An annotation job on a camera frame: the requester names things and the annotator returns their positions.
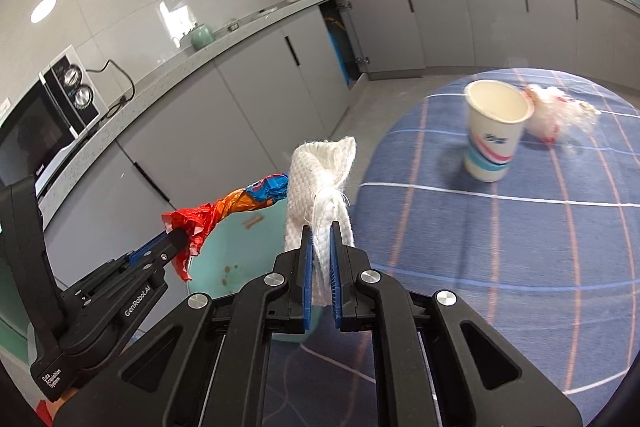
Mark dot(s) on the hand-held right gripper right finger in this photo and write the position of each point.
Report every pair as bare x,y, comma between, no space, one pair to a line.
336,292

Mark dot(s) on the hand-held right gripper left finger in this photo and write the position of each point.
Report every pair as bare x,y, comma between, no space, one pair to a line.
308,292

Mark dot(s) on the blue cylinder under counter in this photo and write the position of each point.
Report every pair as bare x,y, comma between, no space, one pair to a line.
340,52

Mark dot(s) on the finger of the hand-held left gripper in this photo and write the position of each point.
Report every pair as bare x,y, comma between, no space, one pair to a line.
160,249

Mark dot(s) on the white woven cloth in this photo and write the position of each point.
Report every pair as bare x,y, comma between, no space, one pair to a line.
320,172

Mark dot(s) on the grey kitchen counter cabinets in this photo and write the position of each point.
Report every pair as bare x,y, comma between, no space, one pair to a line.
450,27

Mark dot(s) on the teal ceramic jar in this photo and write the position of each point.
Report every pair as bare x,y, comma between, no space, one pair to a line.
202,38

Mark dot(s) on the clear crumpled plastic bag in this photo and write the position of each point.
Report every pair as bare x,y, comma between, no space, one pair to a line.
555,107

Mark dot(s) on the teal plastic bin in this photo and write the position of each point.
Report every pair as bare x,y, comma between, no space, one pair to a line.
240,252

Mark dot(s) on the black and silver microwave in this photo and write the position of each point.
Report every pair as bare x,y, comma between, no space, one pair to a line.
30,137

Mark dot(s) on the white paper cup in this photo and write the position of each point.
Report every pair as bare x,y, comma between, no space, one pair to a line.
492,142

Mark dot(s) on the colourful snack wrapper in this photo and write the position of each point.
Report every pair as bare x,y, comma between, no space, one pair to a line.
235,202

